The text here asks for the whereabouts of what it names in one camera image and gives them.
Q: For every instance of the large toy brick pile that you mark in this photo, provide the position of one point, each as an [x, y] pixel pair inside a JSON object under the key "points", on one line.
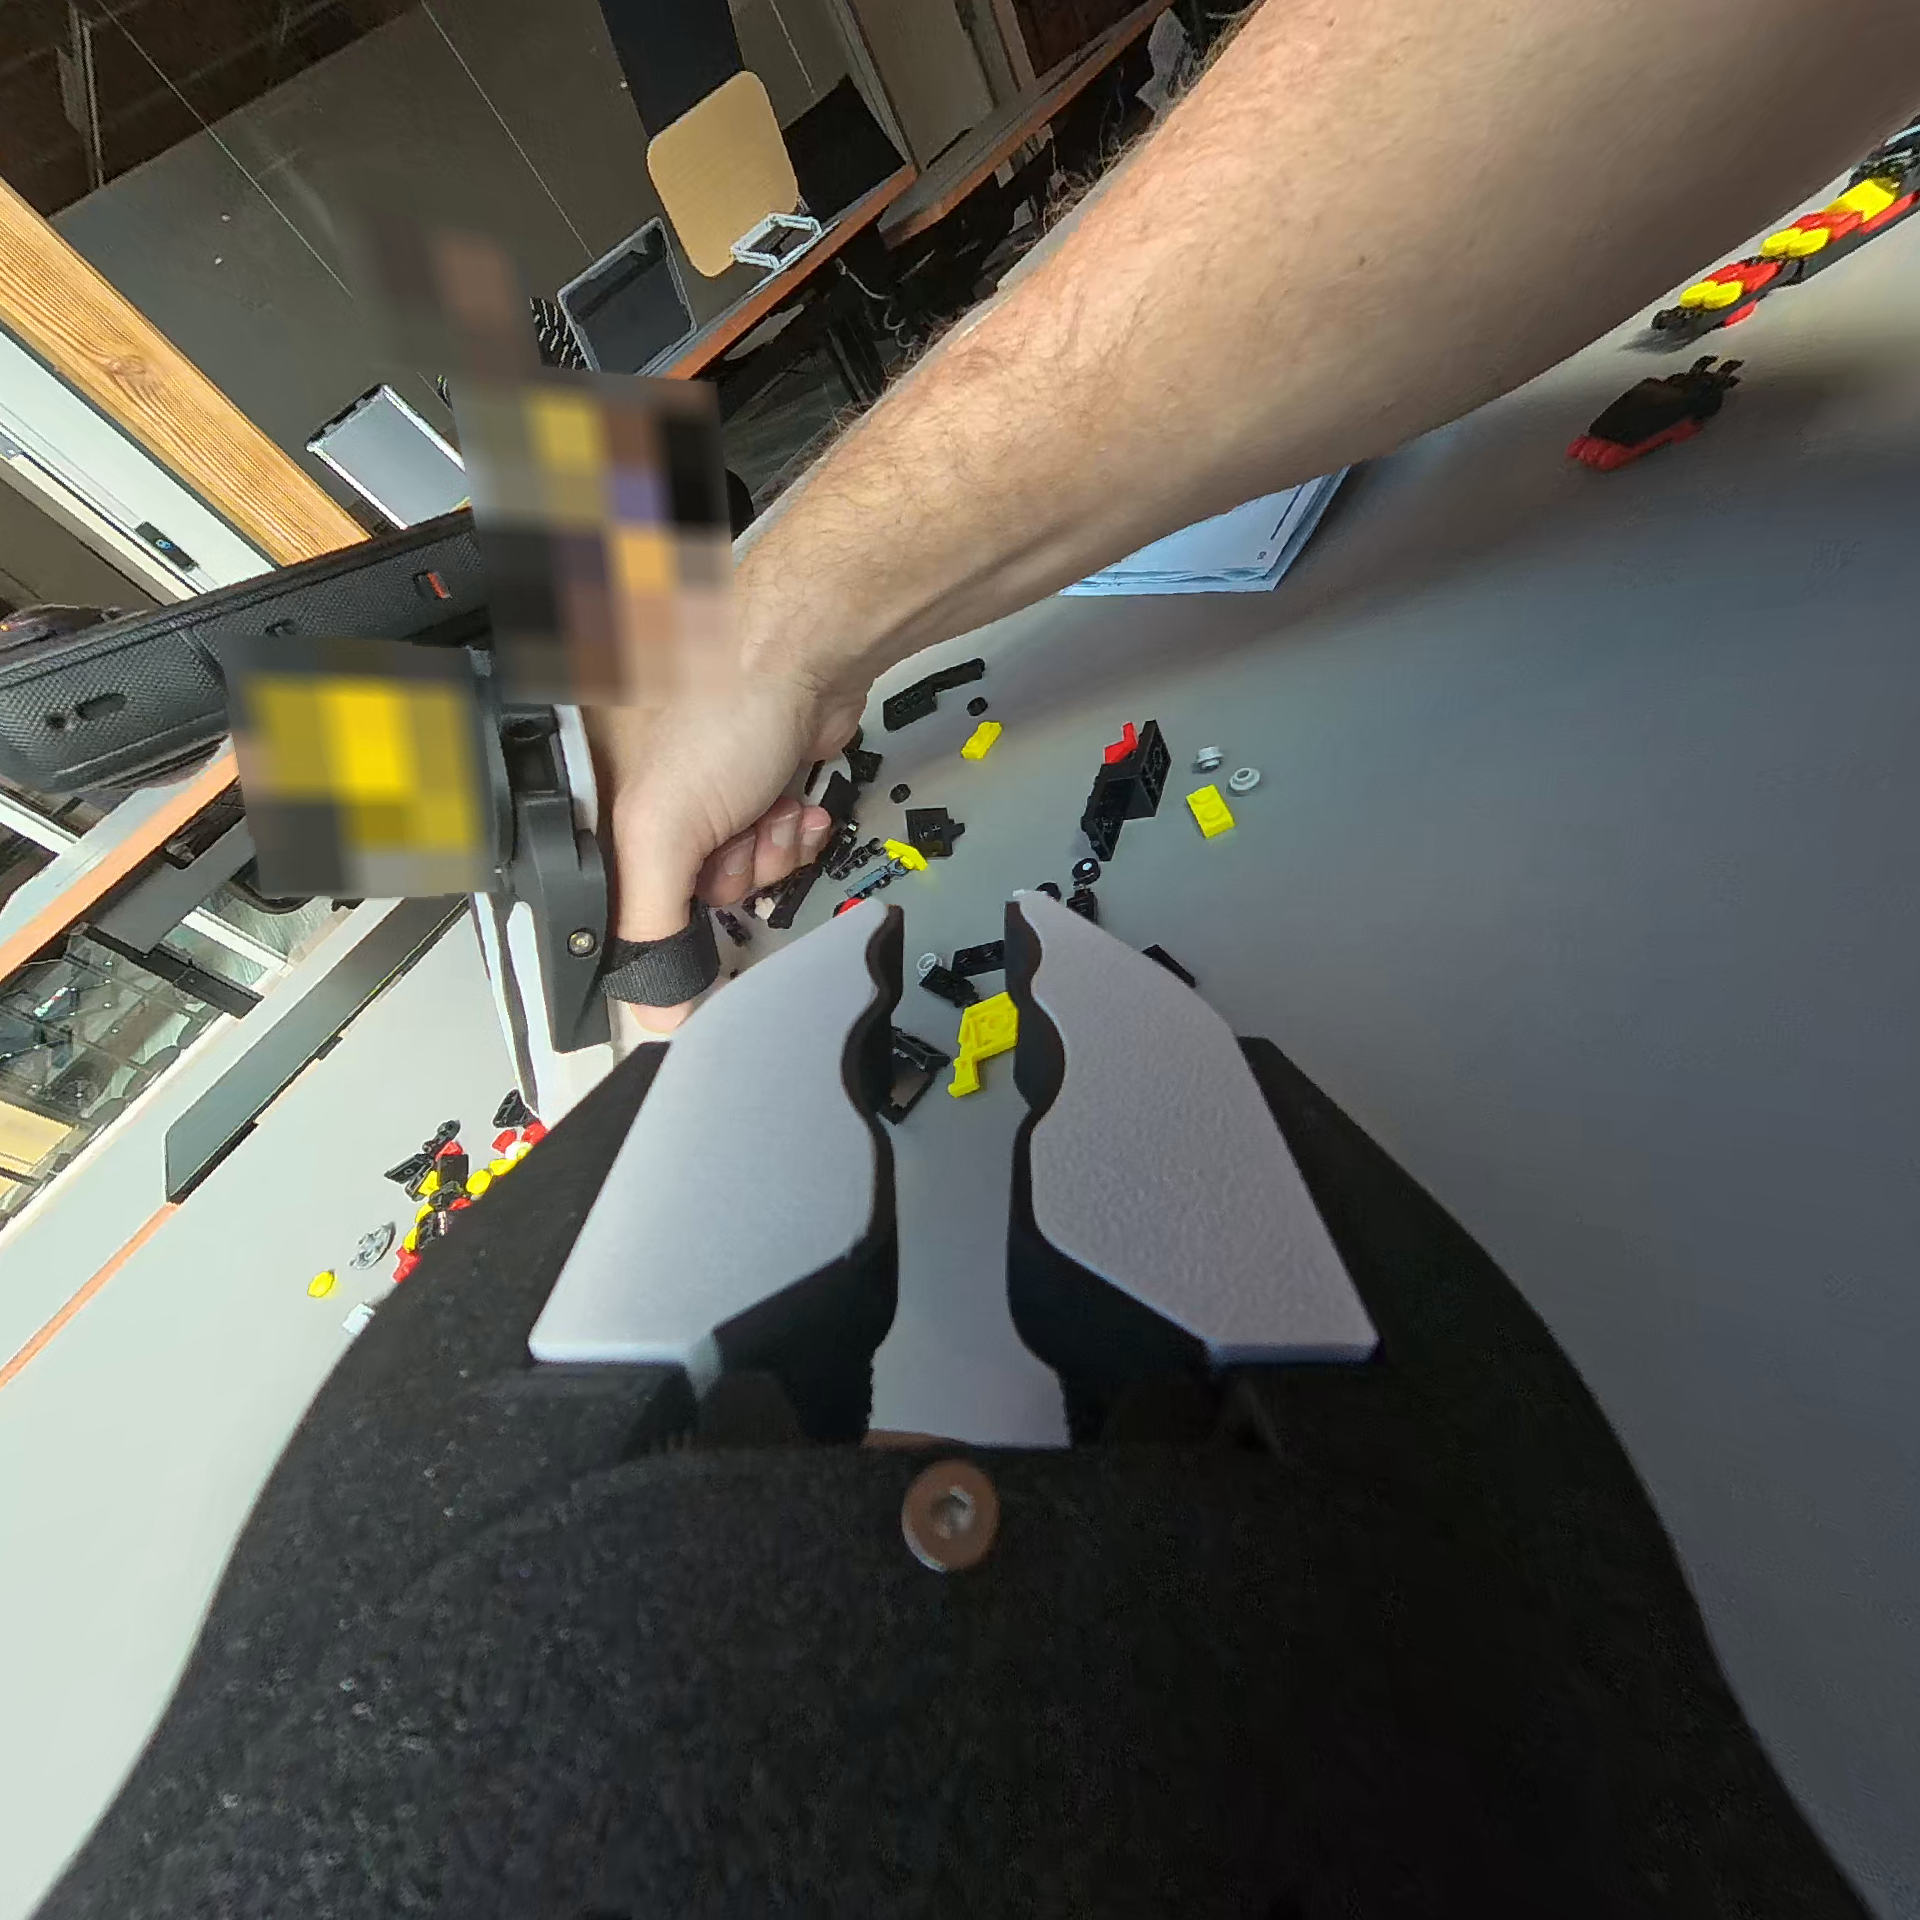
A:
{"points": [[1125, 788]]}

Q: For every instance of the orange edged background table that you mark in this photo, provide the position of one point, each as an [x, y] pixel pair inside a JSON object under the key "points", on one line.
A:
{"points": [[961, 150]]}

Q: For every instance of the wooden beam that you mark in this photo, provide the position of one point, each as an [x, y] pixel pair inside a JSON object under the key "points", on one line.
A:
{"points": [[149, 359]]}

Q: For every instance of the person's right forearm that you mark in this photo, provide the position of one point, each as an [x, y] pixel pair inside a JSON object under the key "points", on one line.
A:
{"points": [[1276, 301]]}

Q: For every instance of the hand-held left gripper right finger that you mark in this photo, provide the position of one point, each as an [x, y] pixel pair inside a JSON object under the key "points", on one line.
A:
{"points": [[1172, 1171]]}

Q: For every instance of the grey open storage box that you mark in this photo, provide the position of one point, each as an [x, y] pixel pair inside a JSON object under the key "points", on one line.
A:
{"points": [[622, 301]]}

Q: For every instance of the person's right hand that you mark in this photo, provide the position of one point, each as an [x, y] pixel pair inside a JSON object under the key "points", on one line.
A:
{"points": [[705, 796]]}

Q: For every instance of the small toy brick pile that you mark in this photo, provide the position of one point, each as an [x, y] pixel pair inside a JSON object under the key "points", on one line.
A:
{"points": [[450, 1171]]}

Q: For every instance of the light blue instruction booklet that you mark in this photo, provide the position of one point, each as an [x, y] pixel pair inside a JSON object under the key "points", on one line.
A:
{"points": [[1214, 547]]}

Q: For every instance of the black red brick assembly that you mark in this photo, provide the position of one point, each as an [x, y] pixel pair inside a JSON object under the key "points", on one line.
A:
{"points": [[1641, 413]]}

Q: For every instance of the wooden back chair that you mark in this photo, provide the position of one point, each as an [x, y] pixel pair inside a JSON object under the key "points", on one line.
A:
{"points": [[721, 165]]}

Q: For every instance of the white rectangular frame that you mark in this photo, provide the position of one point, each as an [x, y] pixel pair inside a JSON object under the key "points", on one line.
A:
{"points": [[776, 242]]}

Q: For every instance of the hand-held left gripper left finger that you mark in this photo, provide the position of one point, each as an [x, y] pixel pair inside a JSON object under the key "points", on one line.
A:
{"points": [[721, 1171]]}

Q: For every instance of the grey metal box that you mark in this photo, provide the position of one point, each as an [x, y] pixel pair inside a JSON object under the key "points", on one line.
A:
{"points": [[383, 458]]}

